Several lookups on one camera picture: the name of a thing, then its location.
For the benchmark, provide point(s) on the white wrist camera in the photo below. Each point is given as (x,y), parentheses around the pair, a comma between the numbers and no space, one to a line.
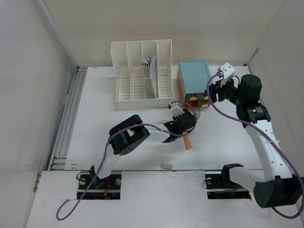
(175,110)
(226,71)

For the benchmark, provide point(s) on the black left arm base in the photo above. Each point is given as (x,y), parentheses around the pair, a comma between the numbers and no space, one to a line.
(108,188)

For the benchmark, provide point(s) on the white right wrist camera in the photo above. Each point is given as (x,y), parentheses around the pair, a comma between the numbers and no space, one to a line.
(226,71)

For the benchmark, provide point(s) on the white instruction booklet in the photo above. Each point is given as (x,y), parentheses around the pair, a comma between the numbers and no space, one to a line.
(151,83)

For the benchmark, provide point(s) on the white plastic file organizer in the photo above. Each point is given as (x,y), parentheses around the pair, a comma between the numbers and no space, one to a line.
(130,75)

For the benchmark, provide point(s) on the aluminium rail frame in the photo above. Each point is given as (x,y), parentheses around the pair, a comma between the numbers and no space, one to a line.
(60,148)

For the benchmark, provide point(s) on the orange translucent case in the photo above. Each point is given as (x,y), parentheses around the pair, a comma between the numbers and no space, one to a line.
(187,143)

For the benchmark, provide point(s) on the teal orange drawer box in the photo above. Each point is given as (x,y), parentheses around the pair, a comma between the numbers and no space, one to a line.
(192,80)

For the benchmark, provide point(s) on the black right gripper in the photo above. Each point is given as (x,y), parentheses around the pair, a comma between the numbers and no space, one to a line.
(214,89)

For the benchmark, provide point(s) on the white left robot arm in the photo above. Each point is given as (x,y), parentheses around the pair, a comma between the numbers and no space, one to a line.
(129,134)

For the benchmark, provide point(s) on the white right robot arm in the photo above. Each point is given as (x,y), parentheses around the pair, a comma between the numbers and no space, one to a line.
(281,184)

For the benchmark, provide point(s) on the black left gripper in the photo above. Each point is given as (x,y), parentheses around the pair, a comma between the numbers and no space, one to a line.
(192,124)

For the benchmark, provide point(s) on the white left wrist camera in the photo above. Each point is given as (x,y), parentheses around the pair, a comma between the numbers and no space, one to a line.
(175,110)

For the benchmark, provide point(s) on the grey rectangular eraser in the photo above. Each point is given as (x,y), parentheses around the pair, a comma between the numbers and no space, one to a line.
(166,166)

